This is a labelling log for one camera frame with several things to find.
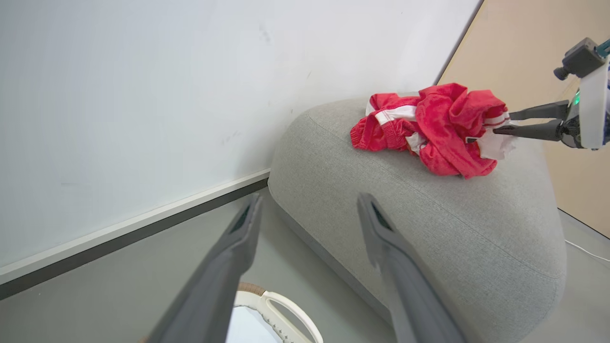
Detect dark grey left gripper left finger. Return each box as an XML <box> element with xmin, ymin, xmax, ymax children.
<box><xmin>148</xmin><ymin>193</ymin><xmax>263</xmax><ymax>343</ymax></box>

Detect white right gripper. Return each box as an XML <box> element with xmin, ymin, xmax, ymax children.
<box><xmin>493</xmin><ymin>60</ymin><xmax>610</xmax><ymax>151</ymax></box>

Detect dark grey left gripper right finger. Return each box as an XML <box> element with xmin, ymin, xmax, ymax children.
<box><xmin>357</xmin><ymin>193</ymin><xmax>465</xmax><ymax>343</ymax></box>

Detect white garment with red stripes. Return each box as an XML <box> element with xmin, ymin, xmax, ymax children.
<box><xmin>465</xmin><ymin>112</ymin><xmax>520</xmax><ymax>160</ymax></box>

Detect red shorts with white stripes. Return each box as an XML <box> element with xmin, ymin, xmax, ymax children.
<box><xmin>350</xmin><ymin>83</ymin><xmax>510</xmax><ymax>179</ymax></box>

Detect grey fabric sofa seat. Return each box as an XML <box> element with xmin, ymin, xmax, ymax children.
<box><xmin>268</xmin><ymin>93</ymin><xmax>568</xmax><ymax>343</ymax></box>

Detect white perforated laundry basket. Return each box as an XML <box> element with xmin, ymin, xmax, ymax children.
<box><xmin>226</xmin><ymin>282</ymin><xmax>325</xmax><ymax>343</ymax></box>

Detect white baseboard with dark strip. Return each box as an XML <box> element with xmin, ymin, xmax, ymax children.
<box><xmin>0</xmin><ymin>168</ymin><xmax>271</xmax><ymax>301</ymax></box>

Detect dark grey wrist camera box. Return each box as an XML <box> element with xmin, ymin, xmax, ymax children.
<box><xmin>554</xmin><ymin>37</ymin><xmax>610</xmax><ymax>80</ymax></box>

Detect thin white floor cable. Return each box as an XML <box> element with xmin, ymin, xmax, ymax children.
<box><xmin>565</xmin><ymin>240</ymin><xmax>610</xmax><ymax>262</ymax></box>

